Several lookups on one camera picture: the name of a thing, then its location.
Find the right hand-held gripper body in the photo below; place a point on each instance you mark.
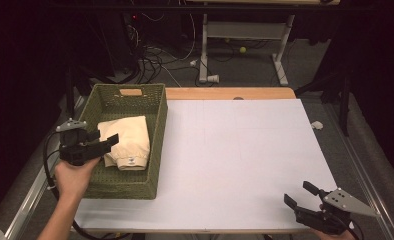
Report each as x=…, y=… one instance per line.
x=335, y=208

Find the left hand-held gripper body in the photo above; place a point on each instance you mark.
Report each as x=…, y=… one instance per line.
x=75, y=146

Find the cream pants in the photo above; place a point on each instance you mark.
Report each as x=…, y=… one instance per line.
x=130, y=140

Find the green woven basket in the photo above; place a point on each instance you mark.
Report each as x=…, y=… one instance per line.
x=131, y=100

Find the person's right hand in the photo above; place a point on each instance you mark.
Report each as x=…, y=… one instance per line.
x=331, y=237

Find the person's left hand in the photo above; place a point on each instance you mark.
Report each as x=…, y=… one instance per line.
x=73, y=178

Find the black metal stand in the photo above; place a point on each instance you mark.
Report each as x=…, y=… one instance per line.
x=69, y=96
x=343, y=106

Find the white table mat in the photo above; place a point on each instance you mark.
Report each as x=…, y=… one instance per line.
x=245, y=160

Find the crumpled white paper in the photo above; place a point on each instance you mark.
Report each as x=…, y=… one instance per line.
x=317, y=125

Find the white power plug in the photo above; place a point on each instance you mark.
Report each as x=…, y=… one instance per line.
x=193, y=62

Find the yellow tennis ball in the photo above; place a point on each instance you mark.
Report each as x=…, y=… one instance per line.
x=242, y=49

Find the aluminium rail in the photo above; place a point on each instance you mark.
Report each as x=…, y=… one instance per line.
x=31, y=196
x=361, y=173

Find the white desk frame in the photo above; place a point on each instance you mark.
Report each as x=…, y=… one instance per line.
x=245, y=30

